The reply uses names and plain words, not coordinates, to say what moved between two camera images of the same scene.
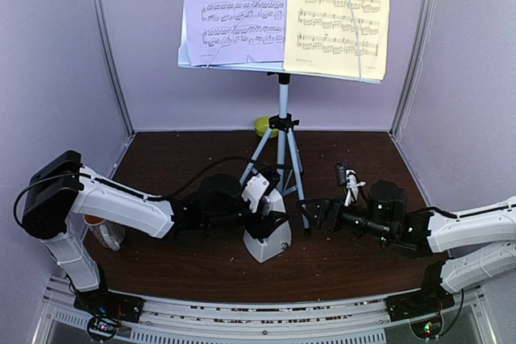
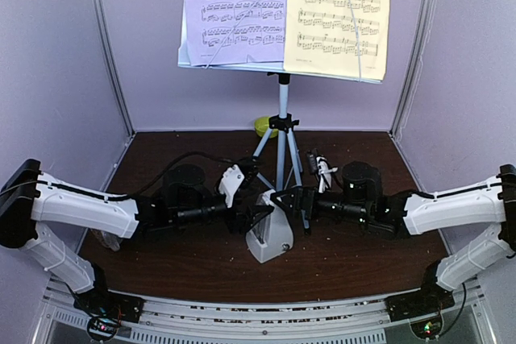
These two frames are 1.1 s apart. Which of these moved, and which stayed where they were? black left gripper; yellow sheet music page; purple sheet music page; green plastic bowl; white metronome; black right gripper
Moved: black left gripper; black right gripper
Stayed: white metronome; yellow sheet music page; green plastic bowl; purple sheet music page
